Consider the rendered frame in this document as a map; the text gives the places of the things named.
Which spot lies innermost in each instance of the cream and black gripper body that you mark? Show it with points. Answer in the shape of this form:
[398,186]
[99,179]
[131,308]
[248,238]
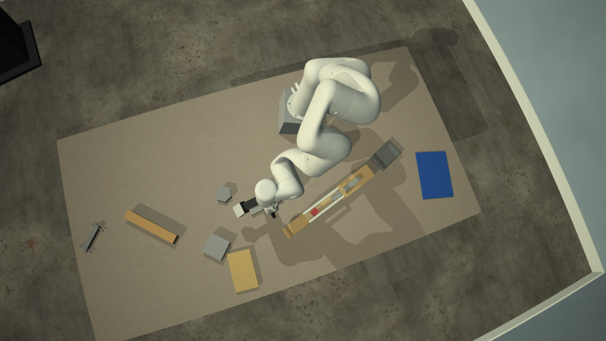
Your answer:
[268,210]

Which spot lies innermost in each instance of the tan wooden batten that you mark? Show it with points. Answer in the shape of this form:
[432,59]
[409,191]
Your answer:
[151,227]

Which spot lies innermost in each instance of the grey bar with cross pins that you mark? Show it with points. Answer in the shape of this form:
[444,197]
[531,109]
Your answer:
[91,237]

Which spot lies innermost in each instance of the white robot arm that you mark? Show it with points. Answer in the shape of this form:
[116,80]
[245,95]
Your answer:
[341,87]

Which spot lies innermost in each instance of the grey square stick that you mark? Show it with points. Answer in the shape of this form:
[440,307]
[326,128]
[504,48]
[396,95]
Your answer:
[256,210]
[351,184]

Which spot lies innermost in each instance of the blue flat rectangular slab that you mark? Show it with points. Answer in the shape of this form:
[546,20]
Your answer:
[434,175]

